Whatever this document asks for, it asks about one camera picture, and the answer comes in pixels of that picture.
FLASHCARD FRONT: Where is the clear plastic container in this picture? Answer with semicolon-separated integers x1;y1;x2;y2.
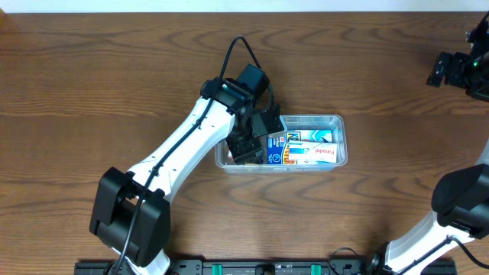
215;115;348;173

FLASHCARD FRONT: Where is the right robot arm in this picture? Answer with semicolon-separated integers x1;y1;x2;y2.
365;17;488;274

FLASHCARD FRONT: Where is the blue fever patch box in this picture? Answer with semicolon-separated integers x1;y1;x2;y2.
267;130;335;164

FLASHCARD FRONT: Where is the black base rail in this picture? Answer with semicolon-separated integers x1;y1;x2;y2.
73;259;458;275

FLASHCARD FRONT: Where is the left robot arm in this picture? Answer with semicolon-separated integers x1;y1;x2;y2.
89;64;285;274

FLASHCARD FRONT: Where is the white Panadol box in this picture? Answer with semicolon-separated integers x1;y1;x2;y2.
289;141;338;163

